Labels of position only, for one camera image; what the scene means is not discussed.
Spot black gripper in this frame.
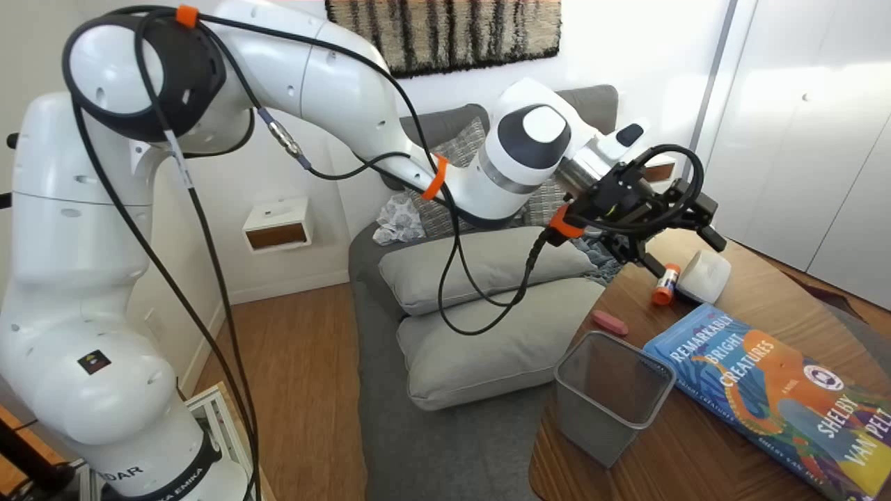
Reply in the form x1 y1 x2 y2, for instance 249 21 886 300
566 168 726 278

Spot blue paperback book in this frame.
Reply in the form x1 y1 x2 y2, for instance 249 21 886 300
644 303 891 501

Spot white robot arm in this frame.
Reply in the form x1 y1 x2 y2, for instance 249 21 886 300
2 0 712 501

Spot large grey floor pillow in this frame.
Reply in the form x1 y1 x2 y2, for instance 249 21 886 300
396 278 604 413

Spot light grey upper pillow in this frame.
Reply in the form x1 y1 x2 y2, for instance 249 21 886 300
377 227 594 318

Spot orange glue stick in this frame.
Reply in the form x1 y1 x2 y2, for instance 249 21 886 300
652 266 680 307

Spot blue throw blanket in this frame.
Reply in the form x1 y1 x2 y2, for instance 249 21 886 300
587 240 625 285

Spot pink eraser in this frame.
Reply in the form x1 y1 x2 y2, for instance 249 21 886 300
590 310 630 336

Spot right checked cushion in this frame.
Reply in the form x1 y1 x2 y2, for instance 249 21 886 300
520 146 613 227

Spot checked cushion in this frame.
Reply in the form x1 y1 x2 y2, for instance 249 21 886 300
520 146 613 227
374 121 488 245

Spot grey mesh waste bin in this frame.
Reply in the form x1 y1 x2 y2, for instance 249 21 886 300
555 331 677 469

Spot wooden table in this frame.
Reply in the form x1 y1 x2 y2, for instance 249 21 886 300
531 245 891 501

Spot grey sofa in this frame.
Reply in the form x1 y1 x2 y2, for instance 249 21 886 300
349 82 673 310

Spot left checked cushion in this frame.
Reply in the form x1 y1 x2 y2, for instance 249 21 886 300
374 121 488 245

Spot grey floor rug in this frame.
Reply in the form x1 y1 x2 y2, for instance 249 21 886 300
352 278 549 501

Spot right white wall shelf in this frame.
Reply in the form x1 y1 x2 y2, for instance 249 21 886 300
644 156 677 192

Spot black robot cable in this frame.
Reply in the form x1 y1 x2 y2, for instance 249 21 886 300
58 4 707 501

